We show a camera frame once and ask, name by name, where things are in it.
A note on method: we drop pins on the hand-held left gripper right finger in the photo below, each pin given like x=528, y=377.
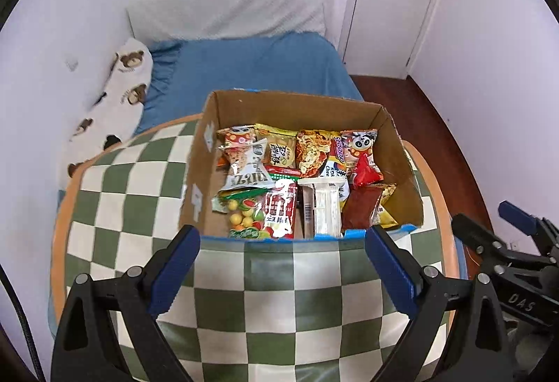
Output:
x=391, y=268

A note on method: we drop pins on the cardboard box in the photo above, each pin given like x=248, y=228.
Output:
x=305, y=111

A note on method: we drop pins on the red white snack packet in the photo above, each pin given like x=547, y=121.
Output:
x=281, y=207

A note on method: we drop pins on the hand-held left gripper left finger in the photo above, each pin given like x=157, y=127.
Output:
x=174, y=268

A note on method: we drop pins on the green white checkered tablecloth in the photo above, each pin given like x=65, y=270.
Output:
x=270, y=299

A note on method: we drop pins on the white door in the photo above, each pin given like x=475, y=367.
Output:
x=393, y=23

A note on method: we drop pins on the yellow black snack packet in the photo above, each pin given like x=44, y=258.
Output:
x=386, y=218

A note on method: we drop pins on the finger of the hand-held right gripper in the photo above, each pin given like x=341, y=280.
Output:
x=517, y=216
x=476, y=235

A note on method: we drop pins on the orange dotted snack packet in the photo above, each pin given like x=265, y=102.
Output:
x=238, y=137

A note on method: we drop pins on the white bear print pillow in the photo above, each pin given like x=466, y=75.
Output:
x=118, y=102

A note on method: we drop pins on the white padded headboard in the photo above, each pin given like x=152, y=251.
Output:
x=227, y=10

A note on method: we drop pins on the red yellow noodle packet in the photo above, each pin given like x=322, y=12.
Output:
x=312, y=152

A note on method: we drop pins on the green red snack packet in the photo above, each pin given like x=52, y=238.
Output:
x=284, y=176

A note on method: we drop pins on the colourful candy bag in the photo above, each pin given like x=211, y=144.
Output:
x=242, y=216

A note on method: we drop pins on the orange panda snack packet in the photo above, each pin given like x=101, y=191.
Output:
x=360, y=144

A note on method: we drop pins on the silver blue print snack packet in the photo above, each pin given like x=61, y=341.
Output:
x=244, y=176

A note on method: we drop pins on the blue bed sheet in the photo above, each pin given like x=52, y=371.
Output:
x=262, y=63

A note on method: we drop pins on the clear white wafer packet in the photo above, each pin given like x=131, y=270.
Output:
x=325, y=207

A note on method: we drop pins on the dark red sauce packet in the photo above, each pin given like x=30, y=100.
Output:
x=362, y=205

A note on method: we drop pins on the shiny red snack packet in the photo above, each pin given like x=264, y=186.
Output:
x=364, y=174

